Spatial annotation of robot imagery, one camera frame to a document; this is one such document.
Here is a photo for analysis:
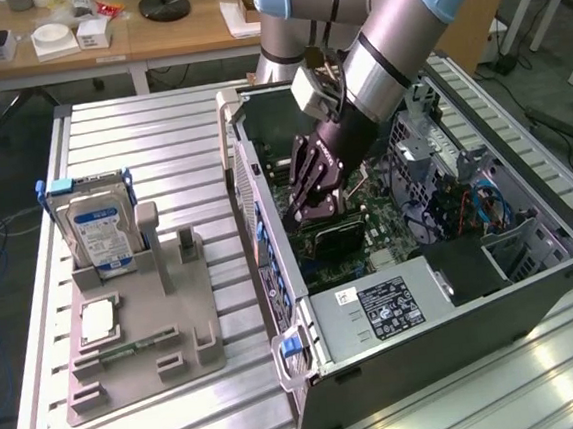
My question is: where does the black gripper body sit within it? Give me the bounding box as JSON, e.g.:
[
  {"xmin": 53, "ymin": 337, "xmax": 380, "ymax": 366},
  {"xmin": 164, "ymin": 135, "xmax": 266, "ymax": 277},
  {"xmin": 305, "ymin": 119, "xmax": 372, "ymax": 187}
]
[{"xmin": 313, "ymin": 104, "xmax": 384, "ymax": 185}]

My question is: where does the black low-profile graphics card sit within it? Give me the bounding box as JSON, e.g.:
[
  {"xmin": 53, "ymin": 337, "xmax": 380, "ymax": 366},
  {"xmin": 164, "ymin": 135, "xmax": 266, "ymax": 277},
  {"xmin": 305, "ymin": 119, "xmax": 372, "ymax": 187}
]
[{"xmin": 310, "ymin": 216, "xmax": 368, "ymax": 264}]

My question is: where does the green motherboard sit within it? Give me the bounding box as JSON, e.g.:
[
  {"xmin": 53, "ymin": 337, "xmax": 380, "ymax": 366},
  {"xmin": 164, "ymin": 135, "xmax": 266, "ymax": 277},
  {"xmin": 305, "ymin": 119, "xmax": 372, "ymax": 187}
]
[{"xmin": 254, "ymin": 127, "xmax": 424, "ymax": 297}]

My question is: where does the silver chipset heatsink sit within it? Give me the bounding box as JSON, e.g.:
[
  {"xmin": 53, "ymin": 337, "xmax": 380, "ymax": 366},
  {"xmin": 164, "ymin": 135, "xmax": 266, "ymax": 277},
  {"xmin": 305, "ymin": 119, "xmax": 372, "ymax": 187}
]
[{"xmin": 369, "ymin": 250, "xmax": 398, "ymax": 271}]

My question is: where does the metal drive cage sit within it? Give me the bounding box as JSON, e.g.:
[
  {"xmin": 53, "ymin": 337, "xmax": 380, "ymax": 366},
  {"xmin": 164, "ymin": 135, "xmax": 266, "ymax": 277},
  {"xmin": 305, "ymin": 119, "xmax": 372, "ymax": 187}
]
[{"xmin": 385, "ymin": 76, "xmax": 468, "ymax": 186}]

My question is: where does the grey power supply unit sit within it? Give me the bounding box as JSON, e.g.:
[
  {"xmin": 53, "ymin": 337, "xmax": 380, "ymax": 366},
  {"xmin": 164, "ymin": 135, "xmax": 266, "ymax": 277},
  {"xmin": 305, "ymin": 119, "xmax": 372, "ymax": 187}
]
[{"xmin": 304, "ymin": 253, "xmax": 463, "ymax": 369}]

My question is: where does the black plastic air shroud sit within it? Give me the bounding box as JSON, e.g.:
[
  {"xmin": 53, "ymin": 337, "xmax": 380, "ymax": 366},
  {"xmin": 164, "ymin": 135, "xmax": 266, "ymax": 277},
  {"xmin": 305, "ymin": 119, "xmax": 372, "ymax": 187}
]
[{"xmin": 426, "ymin": 235, "xmax": 510, "ymax": 311}]

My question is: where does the white paper stack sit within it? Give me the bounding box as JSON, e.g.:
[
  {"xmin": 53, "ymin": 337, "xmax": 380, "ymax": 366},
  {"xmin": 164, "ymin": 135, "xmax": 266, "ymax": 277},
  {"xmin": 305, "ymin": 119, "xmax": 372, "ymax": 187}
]
[{"xmin": 219, "ymin": 0, "xmax": 263, "ymax": 40}]

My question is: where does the grey parts rack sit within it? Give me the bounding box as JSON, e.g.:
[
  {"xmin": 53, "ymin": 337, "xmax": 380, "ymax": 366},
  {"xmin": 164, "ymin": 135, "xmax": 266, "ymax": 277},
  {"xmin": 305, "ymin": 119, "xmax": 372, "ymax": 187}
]
[{"xmin": 47, "ymin": 195, "xmax": 234, "ymax": 428}]

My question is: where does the black power adapter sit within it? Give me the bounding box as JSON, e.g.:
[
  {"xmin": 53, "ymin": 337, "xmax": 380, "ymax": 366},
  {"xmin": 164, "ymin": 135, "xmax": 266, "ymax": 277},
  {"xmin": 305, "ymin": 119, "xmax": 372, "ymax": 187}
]
[{"xmin": 495, "ymin": 53, "xmax": 519, "ymax": 77}]

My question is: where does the wooden desk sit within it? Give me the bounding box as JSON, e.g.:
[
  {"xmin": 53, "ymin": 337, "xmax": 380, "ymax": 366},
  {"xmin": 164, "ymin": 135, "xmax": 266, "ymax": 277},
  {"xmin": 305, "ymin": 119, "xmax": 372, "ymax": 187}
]
[
  {"xmin": 0, "ymin": 0, "xmax": 151, "ymax": 108},
  {"xmin": 124, "ymin": 0, "xmax": 269, "ymax": 93}
]

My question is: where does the metal disk bay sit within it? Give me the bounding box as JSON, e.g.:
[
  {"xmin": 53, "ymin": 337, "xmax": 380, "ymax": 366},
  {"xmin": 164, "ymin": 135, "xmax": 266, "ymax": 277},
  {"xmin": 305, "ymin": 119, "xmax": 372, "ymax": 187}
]
[{"xmin": 477, "ymin": 213, "xmax": 573, "ymax": 290}]

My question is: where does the wooden cabinet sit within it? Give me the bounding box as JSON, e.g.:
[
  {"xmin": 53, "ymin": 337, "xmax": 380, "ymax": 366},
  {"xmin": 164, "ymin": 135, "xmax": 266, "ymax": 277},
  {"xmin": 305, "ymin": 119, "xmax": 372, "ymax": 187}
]
[{"xmin": 417, "ymin": 0, "xmax": 529, "ymax": 78}]

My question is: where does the open grey PC case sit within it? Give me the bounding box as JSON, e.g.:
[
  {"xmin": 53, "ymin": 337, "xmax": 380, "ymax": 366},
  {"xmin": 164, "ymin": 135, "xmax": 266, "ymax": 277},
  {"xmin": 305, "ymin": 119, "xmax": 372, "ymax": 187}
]
[{"xmin": 213, "ymin": 46, "xmax": 573, "ymax": 429}]

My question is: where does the hard disk with blue carrier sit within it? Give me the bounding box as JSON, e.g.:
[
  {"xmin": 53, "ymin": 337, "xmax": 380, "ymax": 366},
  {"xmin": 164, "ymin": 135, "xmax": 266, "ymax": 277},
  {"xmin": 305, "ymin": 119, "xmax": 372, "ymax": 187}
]
[{"xmin": 33, "ymin": 166, "xmax": 147, "ymax": 287}]

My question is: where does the black round stand base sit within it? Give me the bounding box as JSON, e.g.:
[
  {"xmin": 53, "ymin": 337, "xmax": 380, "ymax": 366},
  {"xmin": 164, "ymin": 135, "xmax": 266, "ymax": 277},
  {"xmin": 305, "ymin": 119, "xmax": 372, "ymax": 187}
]
[{"xmin": 137, "ymin": 0, "xmax": 194, "ymax": 24}]

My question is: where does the black stand foot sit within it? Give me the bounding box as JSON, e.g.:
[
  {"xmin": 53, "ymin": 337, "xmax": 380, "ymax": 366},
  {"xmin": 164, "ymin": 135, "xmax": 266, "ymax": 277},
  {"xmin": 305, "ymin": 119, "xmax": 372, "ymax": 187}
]
[{"xmin": 522, "ymin": 98, "xmax": 573, "ymax": 154}]

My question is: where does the green RAM stick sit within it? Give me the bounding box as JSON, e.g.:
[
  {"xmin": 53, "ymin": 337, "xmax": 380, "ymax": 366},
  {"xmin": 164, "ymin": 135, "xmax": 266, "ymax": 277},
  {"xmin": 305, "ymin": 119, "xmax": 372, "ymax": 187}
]
[{"xmin": 96, "ymin": 333, "xmax": 169, "ymax": 365}]

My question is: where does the silver CPU chip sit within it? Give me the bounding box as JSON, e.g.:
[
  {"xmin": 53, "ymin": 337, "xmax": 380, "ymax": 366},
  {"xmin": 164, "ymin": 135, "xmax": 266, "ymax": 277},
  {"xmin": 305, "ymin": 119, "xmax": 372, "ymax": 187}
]
[{"xmin": 76, "ymin": 298, "xmax": 121, "ymax": 344}]

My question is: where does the white labelled box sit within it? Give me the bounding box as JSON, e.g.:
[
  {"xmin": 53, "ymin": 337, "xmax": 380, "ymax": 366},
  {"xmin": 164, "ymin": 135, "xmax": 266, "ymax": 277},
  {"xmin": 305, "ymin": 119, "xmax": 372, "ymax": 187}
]
[{"xmin": 74, "ymin": 14, "xmax": 115, "ymax": 51}]

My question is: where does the red packet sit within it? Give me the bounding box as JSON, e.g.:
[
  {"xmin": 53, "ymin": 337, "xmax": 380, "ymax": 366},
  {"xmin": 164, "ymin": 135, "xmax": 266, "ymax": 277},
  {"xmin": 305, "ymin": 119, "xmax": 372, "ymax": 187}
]
[{"xmin": 95, "ymin": 0, "xmax": 126, "ymax": 19}]

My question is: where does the white block with round hole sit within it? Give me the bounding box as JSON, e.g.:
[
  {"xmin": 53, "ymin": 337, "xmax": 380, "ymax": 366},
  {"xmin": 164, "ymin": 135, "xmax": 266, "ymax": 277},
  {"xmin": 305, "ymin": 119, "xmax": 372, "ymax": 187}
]
[{"xmin": 30, "ymin": 20, "xmax": 82, "ymax": 63}]

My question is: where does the black chair base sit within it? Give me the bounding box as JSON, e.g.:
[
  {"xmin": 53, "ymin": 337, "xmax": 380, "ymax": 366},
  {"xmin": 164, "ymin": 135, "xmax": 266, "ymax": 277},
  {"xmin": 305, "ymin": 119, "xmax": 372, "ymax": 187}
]
[{"xmin": 0, "ymin": 77, "xmax": 110, "ymax": 148}]

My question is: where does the black camera cable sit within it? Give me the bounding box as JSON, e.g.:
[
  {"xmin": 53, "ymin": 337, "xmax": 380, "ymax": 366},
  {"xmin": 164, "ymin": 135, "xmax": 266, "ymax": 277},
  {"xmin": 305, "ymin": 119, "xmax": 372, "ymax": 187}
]
[{"xmin": 318, "ymin": 16, "xmax": 352, "ymax": 120}]

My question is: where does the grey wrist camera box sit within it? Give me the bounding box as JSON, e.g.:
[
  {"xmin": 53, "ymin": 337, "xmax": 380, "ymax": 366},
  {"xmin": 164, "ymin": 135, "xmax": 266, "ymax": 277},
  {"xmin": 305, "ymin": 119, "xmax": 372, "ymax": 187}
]
[{"xmin": 287, "ymin": 62, "xmax": 342, "ymax": 123}]

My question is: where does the black wire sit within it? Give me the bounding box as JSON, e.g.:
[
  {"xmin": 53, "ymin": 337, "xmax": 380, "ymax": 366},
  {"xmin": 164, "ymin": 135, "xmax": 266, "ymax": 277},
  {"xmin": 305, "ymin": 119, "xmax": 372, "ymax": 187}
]
[{"xmin": 392, "ymin": 158, "xmax": 446, "ymax": 249}]

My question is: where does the red wire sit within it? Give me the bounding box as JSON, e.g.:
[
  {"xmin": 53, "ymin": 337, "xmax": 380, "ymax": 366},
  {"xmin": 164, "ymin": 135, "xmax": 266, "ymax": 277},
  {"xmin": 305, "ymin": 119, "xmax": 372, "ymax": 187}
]
[{"xmin": 452, "ymin": 191, "xmax": 470, "ymax": 234}]

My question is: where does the blue wire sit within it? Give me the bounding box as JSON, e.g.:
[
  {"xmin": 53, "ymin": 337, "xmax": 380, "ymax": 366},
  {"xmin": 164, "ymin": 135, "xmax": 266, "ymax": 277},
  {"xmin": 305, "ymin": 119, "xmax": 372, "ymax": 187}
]
[{"xmin": 466, "ymin": 179, "xmax": 515, "ymax": 235}]

